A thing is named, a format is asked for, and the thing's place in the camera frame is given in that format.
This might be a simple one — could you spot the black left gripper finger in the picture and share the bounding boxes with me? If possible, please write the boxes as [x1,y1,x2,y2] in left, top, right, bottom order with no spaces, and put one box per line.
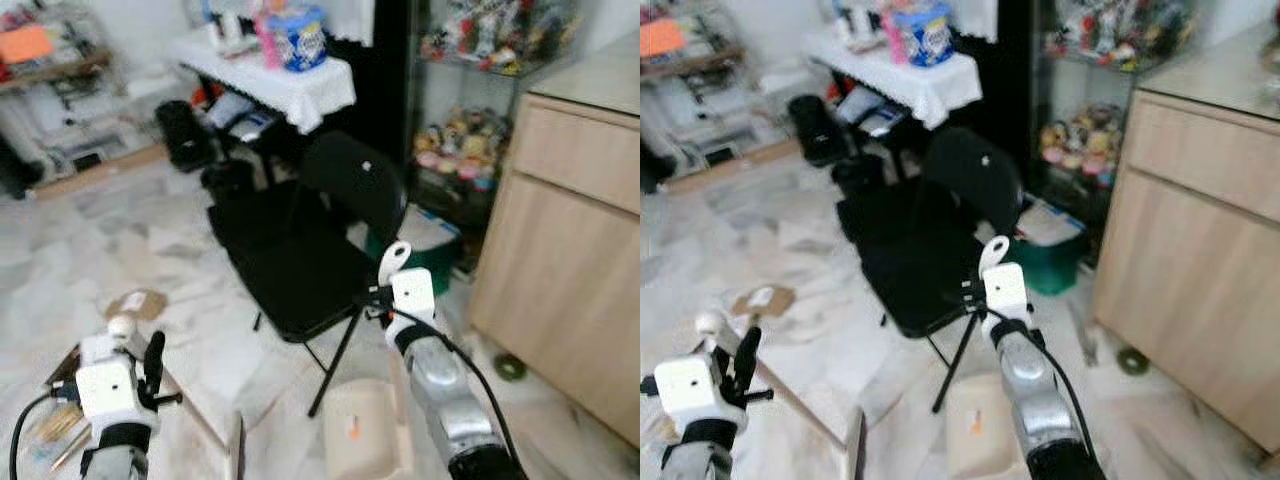
[733,325,763,401]
[143,330,167,406]

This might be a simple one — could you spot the cream long-handled dustpan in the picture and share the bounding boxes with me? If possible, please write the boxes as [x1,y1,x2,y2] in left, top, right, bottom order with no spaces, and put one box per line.
[944,234,1037,480]
[321,239,417,480]

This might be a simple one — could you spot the brown cardboard piece white label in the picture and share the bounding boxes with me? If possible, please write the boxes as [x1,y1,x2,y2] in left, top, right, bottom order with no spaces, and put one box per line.
[729,284,799,320]
[104,287,170,324]

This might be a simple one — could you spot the green storage bin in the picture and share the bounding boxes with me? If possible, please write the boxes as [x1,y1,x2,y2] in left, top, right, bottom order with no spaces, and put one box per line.
[364,204,464,297]
[1004,199,1090,297]

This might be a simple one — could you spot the black folding chair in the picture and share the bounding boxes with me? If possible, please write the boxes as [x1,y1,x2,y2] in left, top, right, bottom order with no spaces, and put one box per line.
[204,129,410,418]
[834,124,1027,415]

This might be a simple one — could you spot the dark brown snack wrapper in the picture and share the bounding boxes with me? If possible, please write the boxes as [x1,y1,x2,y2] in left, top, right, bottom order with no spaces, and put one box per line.
[43,343,84,391]

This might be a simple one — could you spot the gold foil packet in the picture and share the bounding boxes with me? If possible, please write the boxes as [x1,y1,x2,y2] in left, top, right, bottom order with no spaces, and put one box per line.
[30,404,87,447]

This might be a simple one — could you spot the round black appliance red button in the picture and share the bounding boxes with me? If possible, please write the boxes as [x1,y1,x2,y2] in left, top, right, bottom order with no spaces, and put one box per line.
[200,158,257,202]
[829,154,887,197]

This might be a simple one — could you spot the plush toy pile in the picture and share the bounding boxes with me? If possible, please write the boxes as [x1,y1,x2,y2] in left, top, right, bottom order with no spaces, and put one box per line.
[1037,102,1127,187]
[414,107,512,192]

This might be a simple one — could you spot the light wooden cabinet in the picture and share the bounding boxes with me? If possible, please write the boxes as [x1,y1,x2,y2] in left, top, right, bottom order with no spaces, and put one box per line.
[1089,25,1280,453]
[467,35,641,448]

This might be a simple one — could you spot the glass display cabinet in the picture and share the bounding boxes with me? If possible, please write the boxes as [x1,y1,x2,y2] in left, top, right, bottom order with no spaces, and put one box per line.
[404,0,583,273]
[1029,0,1203,267]

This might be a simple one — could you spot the white fabric bag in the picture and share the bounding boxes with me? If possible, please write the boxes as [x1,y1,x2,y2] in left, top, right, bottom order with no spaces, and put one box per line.
[842,85,895,127]
[205,93,257,132]

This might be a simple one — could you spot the black vacuum cleaner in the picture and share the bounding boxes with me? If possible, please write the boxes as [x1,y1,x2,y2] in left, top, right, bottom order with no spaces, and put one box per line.
[154,99,217,174]
[786,92,852,169]

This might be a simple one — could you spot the table with white lace cloth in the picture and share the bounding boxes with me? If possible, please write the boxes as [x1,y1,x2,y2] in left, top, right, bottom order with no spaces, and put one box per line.
[799,25,984,132]
[165,30,357,137]

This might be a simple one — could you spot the white sewing machine table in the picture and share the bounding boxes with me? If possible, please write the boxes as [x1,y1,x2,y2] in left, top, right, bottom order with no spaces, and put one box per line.
[640,45,812,192]
[0,50,173,197]

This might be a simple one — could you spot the blue round tin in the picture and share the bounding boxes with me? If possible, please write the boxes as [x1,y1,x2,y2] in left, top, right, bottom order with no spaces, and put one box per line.
[894,2,954,70]
[268,4,329,74]

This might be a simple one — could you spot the pink container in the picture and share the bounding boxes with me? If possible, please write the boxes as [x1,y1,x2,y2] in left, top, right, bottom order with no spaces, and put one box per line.
[251,10,286,70]
[879,9,907,64]

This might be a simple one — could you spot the robot model figurines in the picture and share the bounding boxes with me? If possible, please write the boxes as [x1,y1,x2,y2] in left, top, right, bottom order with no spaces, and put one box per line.
[1044,0,1197,72]
[419,0,577,77]

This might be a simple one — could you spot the orange paper sheet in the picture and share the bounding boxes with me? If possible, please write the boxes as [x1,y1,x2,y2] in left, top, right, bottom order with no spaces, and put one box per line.
[0,24,57,67]
[640,17,690,60]

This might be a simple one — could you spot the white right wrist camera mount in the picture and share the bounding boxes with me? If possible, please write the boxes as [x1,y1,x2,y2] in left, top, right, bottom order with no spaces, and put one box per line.
[387,267,439,337]
[982,261,1032,327]

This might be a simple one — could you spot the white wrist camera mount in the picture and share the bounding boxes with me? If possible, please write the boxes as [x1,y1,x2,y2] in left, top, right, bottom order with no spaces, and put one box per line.
[651,349,747,437]
[982,261,1032,327]
[74,334,162,432]
[387,267,439,337]

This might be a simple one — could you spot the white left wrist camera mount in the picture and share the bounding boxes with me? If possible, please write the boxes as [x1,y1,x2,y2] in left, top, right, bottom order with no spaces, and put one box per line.
[651,349,747,437]
[74,334,162,432]

